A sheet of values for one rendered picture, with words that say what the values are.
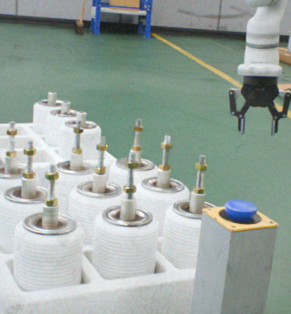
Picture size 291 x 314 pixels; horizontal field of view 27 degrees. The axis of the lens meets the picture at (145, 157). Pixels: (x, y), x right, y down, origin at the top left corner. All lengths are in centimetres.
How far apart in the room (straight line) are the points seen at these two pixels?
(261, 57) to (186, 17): 614
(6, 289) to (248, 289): 32
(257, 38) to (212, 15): 621
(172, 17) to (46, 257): 667
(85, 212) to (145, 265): 14
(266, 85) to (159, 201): 45
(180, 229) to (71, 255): 18
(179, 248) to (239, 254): 20
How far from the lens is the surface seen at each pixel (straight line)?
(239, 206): 76
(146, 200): 101
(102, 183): 98
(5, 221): 94
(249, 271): 77
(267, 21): 132
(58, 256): 83
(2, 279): 86
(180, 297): 90
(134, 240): 86
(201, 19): 749
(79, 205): 97
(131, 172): 87
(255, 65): 130
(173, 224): 92
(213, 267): 77
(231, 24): 760
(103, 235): 87
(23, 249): 84
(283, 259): 145
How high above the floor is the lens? 59
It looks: 16 degrees down
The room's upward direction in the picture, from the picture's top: 5 degrees clockwise
